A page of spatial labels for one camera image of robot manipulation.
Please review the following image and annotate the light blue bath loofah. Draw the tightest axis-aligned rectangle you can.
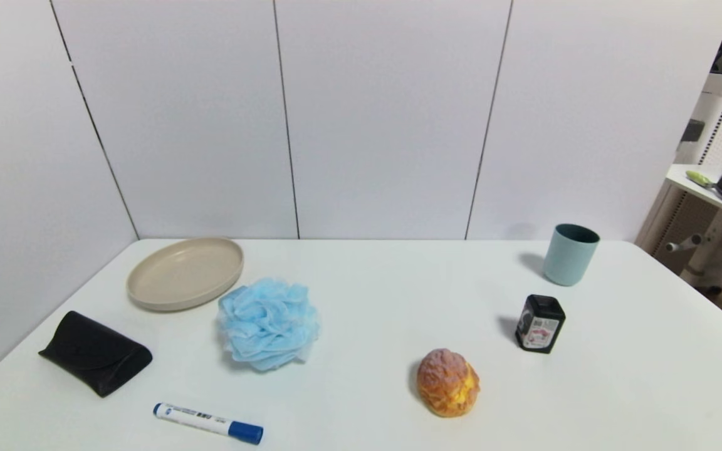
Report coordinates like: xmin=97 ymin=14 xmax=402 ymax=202
xmin=217 ymin=277 xmax=321 ymax=371

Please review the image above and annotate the beige round plate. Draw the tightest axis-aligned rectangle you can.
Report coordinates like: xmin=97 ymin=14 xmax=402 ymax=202
xmin=127 ymin=237 xmax=244 ymax=312

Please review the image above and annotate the cream puff bread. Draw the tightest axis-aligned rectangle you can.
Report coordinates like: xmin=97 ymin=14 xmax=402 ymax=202
xmin=416 ymin=348 xmax=481 ymax=418

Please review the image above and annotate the black square tin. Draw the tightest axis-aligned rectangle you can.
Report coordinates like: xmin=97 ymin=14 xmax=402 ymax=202
xmin=515 ymin=294 xmax=566 ymax=354

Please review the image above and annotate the teal plastic cup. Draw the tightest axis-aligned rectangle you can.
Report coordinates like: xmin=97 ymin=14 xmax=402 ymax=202
xmin=543 ymin=224 xmax=600 ymax=287

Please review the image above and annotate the white marker with blue cap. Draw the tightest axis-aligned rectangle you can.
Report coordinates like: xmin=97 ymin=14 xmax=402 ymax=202
xmin=153 ymin=403 xmax=264 ymax=445

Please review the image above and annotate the black glasses case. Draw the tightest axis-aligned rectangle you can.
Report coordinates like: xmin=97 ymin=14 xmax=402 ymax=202
xmin=38 ymin=311 xmax=153 ymax=398

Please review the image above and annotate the white side table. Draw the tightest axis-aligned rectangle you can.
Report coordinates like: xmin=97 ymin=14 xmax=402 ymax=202
xmin=666 ymin=164 xmax=722 ymax=294

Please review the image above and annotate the white pegboard panel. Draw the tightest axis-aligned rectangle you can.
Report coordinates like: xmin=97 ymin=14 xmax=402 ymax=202
xmin=640 ymin=74 xmax=722 ymax=264

